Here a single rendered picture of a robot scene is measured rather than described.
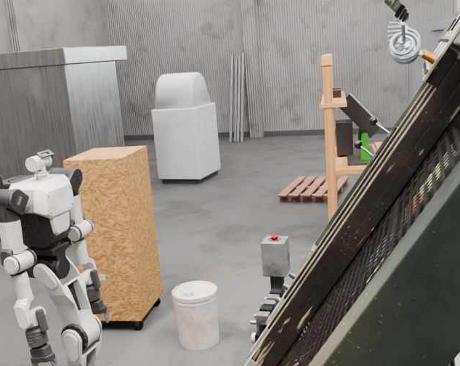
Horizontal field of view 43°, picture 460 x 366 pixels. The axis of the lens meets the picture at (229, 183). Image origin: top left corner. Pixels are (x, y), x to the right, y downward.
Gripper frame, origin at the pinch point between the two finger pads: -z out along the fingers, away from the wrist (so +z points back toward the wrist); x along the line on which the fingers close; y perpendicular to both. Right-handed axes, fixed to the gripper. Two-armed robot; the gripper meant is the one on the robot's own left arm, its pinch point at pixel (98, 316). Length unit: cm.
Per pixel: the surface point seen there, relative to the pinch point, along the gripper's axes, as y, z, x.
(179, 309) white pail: 73, -32, 4
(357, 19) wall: 1018, 138, -6
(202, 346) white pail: 74, -59, 14
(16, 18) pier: 670, 268, -550
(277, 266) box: 27, 11, 95
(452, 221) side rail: -173, 94, 191
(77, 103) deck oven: 268, 105, -174
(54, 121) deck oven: 255, 92, -197
